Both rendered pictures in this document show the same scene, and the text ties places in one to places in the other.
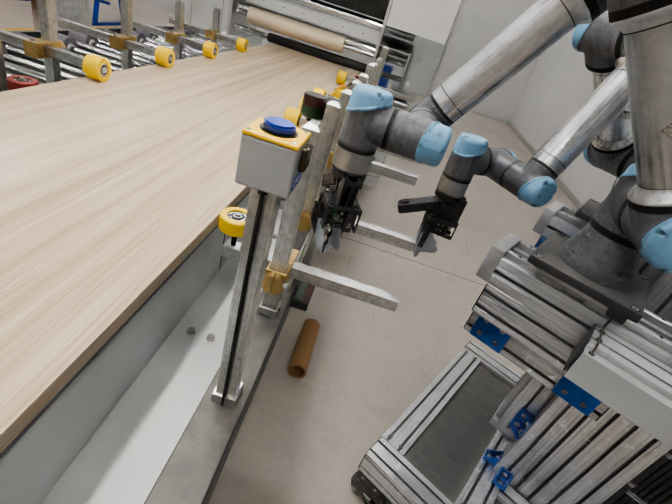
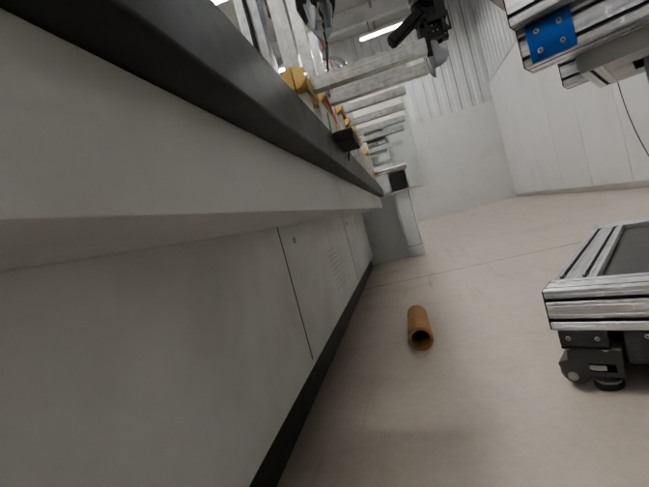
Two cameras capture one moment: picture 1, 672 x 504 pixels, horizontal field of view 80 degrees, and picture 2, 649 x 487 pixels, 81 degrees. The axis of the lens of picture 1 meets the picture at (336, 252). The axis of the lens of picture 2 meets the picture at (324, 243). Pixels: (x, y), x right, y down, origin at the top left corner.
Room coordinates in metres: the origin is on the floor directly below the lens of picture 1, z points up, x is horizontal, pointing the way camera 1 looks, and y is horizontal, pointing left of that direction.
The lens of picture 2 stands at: (-0.12, -0.04, 0.49)
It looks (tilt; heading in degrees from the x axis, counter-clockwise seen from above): 2 degrees down; 12
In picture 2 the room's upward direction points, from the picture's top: 15 degrees counter-clockwise
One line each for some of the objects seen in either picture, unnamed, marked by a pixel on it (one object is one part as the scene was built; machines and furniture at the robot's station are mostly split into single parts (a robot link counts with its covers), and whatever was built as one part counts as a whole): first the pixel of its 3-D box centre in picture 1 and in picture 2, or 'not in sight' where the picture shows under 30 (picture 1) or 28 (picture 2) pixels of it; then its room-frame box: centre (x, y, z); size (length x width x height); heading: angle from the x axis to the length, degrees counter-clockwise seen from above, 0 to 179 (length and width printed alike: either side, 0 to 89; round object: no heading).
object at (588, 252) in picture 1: (607, 248); not in sight; (0.82, -0.54, 1.09); 0.15 x 0.15 x 0.10
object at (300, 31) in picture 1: (320, 38); not in sight; (3.60, 0.65, 1.05); 1.43 x 0.12 x 0.12; 90
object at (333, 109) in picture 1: (312, 190); (310, 72); (0.99, 0.11, 0.93); 0.04 x 0.04 x 0.48; 0
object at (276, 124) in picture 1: (279, 128); not in sight; (0.48, 0.11, 1.22); 0.04 x 0.04 x 0.02
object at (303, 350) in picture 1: (304, 346); (418, 325); (1.31, 0.00, 0.04); 0.30 x 0.08 x 0.08; 0
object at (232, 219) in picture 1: (234, 234); not in sight; (0.78, 0.24, 0.85); 0.08 x 0.08 x 0.11
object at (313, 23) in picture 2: (321, 239); (315, 17); (0.74, 0.04, 0.94); 0.06 x 0.03 x 0.09; 20
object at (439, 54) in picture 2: (426, 247); (437, 56); (1.01, -0.24, 0.86); 0.06 x 0.03 x 0.09; 90
